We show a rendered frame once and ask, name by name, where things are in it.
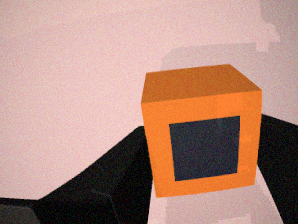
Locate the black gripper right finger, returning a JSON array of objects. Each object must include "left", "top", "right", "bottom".
[{"left": 257, "top": 115, "right": 298, "bottom": 224}]

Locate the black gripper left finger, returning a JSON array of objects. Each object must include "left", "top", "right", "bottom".
[{"left": 0, "top": 125, "right": 153, "bottom": 224}]

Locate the orange block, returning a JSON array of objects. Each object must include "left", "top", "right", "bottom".
[{"left": 141, "top": 64, "right": 262, "bottom": 198}]

